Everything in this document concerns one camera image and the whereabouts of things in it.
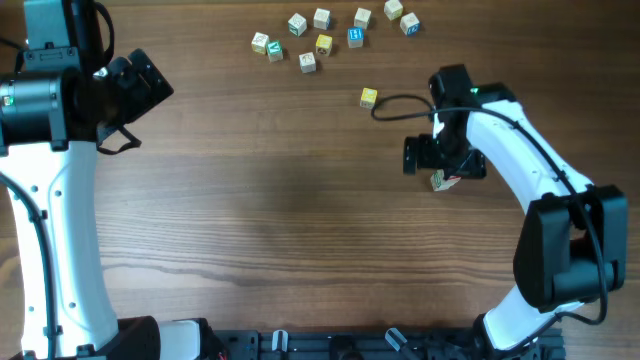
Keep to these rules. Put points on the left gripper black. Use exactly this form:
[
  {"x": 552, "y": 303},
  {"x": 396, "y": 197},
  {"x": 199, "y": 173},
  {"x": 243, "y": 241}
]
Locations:
[{"x": 146, "y": 87}]

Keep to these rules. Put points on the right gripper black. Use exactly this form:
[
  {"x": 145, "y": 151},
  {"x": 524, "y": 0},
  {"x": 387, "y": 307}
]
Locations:
[{"x": 472, "y": 166}]

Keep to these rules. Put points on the red A block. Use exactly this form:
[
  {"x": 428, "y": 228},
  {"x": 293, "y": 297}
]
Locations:
[{"x": 440, "y": 182}]

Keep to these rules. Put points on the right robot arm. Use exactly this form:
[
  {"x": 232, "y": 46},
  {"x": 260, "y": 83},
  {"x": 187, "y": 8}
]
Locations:
[{"x": 572, "y": 246}]

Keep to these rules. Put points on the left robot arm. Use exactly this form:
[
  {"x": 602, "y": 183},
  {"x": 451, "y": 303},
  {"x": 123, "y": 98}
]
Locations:
[{"x": 67, "y": 94}]

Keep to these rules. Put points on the yellow top block lower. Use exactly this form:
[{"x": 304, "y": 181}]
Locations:
[{"x": 368, "y": 98}]

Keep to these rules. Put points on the blue D block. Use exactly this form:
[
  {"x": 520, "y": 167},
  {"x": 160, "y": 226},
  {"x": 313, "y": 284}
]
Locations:
[{"x": 410, "y": 24}]

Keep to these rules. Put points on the yellow edge block far left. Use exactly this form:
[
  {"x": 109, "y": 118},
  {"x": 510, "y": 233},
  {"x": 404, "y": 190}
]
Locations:
[{"x": 259, "y": 43}]

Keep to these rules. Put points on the blue H block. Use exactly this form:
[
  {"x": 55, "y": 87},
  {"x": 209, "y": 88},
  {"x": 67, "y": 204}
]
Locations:
[{"x": 355, "y": 37}]

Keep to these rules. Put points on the white block yellow side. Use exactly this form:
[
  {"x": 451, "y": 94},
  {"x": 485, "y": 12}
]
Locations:
[{"x": 393, "y": 9}]

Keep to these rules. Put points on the green V block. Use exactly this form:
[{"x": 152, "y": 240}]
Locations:
[{"x": 275, "y": 51}]

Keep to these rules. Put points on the white block green N side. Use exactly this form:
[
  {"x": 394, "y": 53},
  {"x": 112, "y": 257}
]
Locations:
[{"x": 362, "y": 18}]

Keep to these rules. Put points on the yellow top block upper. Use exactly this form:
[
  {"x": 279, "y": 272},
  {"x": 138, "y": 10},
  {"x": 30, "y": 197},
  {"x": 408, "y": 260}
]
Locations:
[{"x": 323, "y": 45}]

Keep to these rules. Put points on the white block red side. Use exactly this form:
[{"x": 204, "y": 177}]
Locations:
[{"x": 307, "y": 62}]

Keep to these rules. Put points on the teal sided block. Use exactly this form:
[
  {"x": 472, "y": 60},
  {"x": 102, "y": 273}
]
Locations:
[{"x": 297, "y": 24}]

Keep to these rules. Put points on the white block blue side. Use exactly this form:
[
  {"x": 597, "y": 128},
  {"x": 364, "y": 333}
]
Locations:
[{"x": 321, "y": 19}]

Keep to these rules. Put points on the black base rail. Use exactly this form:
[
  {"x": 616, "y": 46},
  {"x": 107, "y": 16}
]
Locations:
[{"x": 434, "y": 344}]

